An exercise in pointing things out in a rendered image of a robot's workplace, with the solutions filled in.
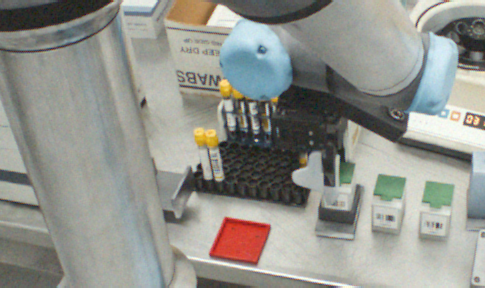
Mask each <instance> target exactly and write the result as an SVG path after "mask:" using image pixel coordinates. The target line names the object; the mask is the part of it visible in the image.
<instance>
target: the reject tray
mask: <svg viewBox="0 0 485 288"><path fill-rule="evenodd" d="M270 230H271V224H266V223H260V222H253V221H247V220H239V218H233V217H226V216H224V218H223V221H222V224H221V226H220V228H219V230H218V232H217V236H216V238H215V240H214V242H213V245H212V247H211V250H210V252H209V255H210V257H215V258H220V259H227V260H233V261H238V262H240V263H245V264H251V265H257V264H258V261H259V257H260V255H261V252H262V250H263V247H264V244H265V241H266V238H267V236H268V233H270Z"/></svg>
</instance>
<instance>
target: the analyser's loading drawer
mask: <svg viewBox="0 0 485 288"><path fill-rule="evenodd" d="M153 158H154V157H151V160H152V166H153V170H154V175H155V179H157V185H158V190H159V195H160V200H161V204H162V210H166V211H172V212H174V215H176V218H180V217H181V215H182V213H183V211H184V209H185V206H186V204H187V202H188V200H189V198H190V196H191V193H192V191H193V189H194V187H196V181H194V175H193V171H192V167H191V165H187V168H186V169H185V171H184V173H183V174H182V173H175V172H168V171H162V170H157V167H155V163H156V162H154V159H153Z"/></svg>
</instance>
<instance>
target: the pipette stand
mask: <svg viewBox="0 0 485 288"><path fill-rule="evenodd" d="M466 229H467V230H485V152H483V151H480V150H473V157H472V166H471V173H470V181H469V189H466Z"/></svg>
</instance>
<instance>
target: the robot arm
mask: <svg viewBox="0 0 485 288"><path fill-rule="evenodd" d="M123 1H124V0H0V99H1V100H0V101H2V102H1V104H2V106H3V109H4V112H5V115H6V118H7V121H8V123H9V126H10V129H11V131H12V134H13V136H14V140H15V143H16V145H17V148H18V151H19V153H20V156H21V160H22V162H23V165H24V167H25V170H26V173H27V175H28V178H29V182H30V184H31V187H32V190H33V192H34V195H35V197H36V199H37V201H38V204H39V206H40V209H41V212H42V214H43V217H44V221H45V223H46V226H47V229H48V231H49V234H50V236H51V240H52V243H53V245H54V248H55V251H56V253H57V256H58V260H59V262H60V265H61V267H62V270H63V273H64V275H63V278H62V280H61V282H60V283H61V284H60V285H58V286H57V287H58V288H198V286H197V279H196V275H195V271H194V268H193V264H192V263H191V261H190V259H188V258H187V257H186V256H185V255H184V254H183V253H182V251H181V250H180V249H179V248H177V247H176V246H174V245H171V244H169V238H168V234H167V229H166V225H165V219H164V214H163V210H162V204H161V200H160V195H159V190H158V185H157V179H155V175H154V170H153V166H152V160H151V155H150V151H149V145H148V141H147V136H146V131H145V126H144V121H143V116H142V111H141V107H140V102H139V97H138V92H137V87H136V83H135V77H134V73H133V68H132V64H131V58H130V55H131V53H130V49H129V44H128V39H127V34H126V29H125V25H124V20H123V16H122V10H121V6H120V4H121V3H122V2H123ZM198 1H203V2H209V3H213V4H217V5H220V6H223V7H226V8H228V9H229V10H230V11H231V12H233V13H234V14H236V15H238V16H240V17H241V19H240V20H239V21H238V22H237V23H236V24H235V26H234V28H233V31H232V32H231V33H229V35H228V36H227V38H226V39H225V41H224V43H223V44H222V48H221V50H220V57H219V58H220V60H219V62H220V66H221V70H222V72H223V74H224V76H225V78H226V79H227V81H228V83H229V84H230V85H231V87H232V88H234V89H235V90H236V91H237V92H240V93H241V94H243V95H245V96H247V97H249V98H252V100H257V101H266V99H271V98H275V97H277V96H278V99H277V103H276V105H275V111H274V115H273V117H272V120H273V130H274V138H275V147H276V149H281V150H290V151H291V152H301V153H306V151H307V149H313V150H315V151H313V152H311V153H310V156H308V165H307V166H306V168H303V169H300V170H297V171H294V172H293V174H292V179H293V182H294V183H295V184H297V185H300V186H303V187H306V188H310V189H313V190H316V191H319V192H321V194H323V195H324V196H325V199H326V203H327V206H332V204H333V203H334V201H336V200H337V199H338V197H339V164H340V161H343V162H346V158H347V138H349V120H350V121H352V122H354V123H356V124H358V125H360V126H363V127H365V129H366V130H368V131H370V132H372V133H374V134H377V135H379V136H381V137H383V138H385V139H387V140H390V142H392V143H394V144H396V143H398V142H399V141H400V138H401V137H402V136H404V135H405V134H406V132H407V131H408V124H409V118H410V113H416V114H422V115H427V116H436V115H439V114H440V113H442V112H443V110H444V108H445V106H446V104H447V102H448V100H449V97H450V94H451V90H452V87H453V83H454V79H455V74H456V68H457V61H458V49H457V46H456V44H455V43H454V42H453V41H452V39H449V38H444V37H440V36H436V35H434V33H432V32H427V33H421V32H418V31H417V29H416V26H414V24H413V23H412V21H411V19H410V18H409V16H408V14H407V12H406V11H405V8H404V6H403V5H402V4H401V3H400V1H399V0H198ZM279 106H283V107H284V108H281V107H279ZM278 109H279V110H278ZM277 127H278V136H279V142H278V136H277ZM323 169H324V170H323Z"/></svg>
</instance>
